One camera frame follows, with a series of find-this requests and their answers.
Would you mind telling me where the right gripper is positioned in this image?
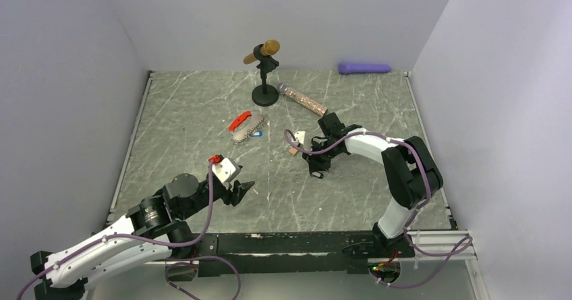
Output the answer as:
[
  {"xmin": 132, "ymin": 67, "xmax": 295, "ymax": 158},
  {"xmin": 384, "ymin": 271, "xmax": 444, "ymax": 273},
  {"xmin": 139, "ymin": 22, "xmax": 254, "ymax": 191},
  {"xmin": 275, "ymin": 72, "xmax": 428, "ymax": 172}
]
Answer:
[{"xmin": 302, "ymin": 140, "xmax": 341, "ymax": 173}]

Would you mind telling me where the red handled key holder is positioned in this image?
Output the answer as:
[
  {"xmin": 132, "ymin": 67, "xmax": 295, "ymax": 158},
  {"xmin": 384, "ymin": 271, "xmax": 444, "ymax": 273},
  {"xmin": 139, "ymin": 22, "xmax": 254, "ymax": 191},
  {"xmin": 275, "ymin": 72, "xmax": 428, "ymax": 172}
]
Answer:
[{"xmin": 228, "ymin": 111, "xmax": 266, "ymax": 145}]

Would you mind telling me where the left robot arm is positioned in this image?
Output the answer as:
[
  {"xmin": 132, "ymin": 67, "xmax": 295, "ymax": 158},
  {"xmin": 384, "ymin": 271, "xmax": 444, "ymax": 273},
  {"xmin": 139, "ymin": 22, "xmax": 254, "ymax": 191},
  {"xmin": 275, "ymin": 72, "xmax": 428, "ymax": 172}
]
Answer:
[{"xmin": 30, "ymin": 173, "xmax": 254, "ymax": 299}]

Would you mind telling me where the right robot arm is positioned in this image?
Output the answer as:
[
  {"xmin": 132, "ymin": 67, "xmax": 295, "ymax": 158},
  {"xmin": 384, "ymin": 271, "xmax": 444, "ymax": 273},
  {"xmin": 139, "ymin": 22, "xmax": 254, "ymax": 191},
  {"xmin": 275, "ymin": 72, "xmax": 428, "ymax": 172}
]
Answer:
[{"xmin": 293, "ymin": 113, "xmax": 444, "ymax": 257}]

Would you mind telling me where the glitter silver microphone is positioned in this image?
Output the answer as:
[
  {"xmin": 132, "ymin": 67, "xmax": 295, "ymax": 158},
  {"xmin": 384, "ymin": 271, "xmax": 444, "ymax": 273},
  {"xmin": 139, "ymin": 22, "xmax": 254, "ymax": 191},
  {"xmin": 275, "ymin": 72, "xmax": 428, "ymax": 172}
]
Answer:
[{"xmin": 277, "ymin": 82, "xmax": 328, "ymax": 117}]

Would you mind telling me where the black microphone stand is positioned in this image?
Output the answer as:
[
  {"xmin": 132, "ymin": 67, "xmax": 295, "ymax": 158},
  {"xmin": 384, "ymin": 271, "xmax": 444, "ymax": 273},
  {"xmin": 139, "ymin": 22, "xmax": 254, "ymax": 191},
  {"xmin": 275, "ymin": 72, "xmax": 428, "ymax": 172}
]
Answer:
[{"xmin": 252, "ymin": 55, "xmax": 280, "ymax": 107}]

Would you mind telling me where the purple microphone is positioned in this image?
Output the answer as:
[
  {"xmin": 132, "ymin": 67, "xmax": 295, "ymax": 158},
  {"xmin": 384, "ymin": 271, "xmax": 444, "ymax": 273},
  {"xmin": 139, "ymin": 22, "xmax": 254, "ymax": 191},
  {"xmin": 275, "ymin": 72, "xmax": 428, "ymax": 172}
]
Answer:
[{"xmin": 337, "ymin": 62, "xmax": 392, "ymax": 75}]

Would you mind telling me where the gold microphone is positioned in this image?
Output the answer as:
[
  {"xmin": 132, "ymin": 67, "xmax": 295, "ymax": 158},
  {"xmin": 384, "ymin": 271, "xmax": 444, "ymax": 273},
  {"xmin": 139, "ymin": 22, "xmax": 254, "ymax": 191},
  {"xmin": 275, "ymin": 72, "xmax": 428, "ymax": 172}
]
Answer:
[{"xmin": 243, "ymin": 39, "xmax": 281, "ymax": 65}]

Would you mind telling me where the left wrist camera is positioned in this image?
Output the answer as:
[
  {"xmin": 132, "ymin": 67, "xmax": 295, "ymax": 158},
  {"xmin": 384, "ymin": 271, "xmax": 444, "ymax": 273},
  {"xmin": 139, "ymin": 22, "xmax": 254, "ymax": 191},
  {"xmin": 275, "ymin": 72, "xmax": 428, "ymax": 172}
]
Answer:
[{"xmin": 212, "ymin": 158, "xmax": 241, "ymax": 184}]

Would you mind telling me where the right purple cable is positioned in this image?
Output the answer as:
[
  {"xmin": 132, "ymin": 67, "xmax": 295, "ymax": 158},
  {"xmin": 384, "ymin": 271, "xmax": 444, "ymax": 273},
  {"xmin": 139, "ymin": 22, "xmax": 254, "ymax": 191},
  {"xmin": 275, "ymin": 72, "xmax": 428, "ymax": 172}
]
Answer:
[{"xmin": 284, "ymin": 129, "xmax": 474, "ymax": 290}]

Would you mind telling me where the purple cable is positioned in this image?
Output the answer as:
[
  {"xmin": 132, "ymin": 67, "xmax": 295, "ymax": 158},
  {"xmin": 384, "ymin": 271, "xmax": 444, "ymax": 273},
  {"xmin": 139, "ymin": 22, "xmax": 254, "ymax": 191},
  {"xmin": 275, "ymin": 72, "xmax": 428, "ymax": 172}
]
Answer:
[
  {"xmin": 284, "ymin": 129, "xmax": 474, "ymax": 290},
  {"xmin": 16, "ymin": 160, "xmax": 242, "ymax": 300}
]

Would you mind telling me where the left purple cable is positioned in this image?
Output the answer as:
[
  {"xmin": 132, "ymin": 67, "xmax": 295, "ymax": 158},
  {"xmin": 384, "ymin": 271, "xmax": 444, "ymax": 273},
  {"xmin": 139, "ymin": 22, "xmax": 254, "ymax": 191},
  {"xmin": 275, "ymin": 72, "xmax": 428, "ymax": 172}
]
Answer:
[{"xmin": 16, "ymin": 160, "xmax": 242, "ymax": 300}]

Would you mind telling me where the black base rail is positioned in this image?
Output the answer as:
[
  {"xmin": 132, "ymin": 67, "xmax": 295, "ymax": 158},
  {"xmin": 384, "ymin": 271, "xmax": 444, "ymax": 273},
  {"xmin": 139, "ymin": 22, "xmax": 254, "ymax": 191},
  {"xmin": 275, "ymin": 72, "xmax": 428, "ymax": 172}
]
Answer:
[{"xmin": 148, "ymin": 231, "xmax": 416, "ymax": 277}]

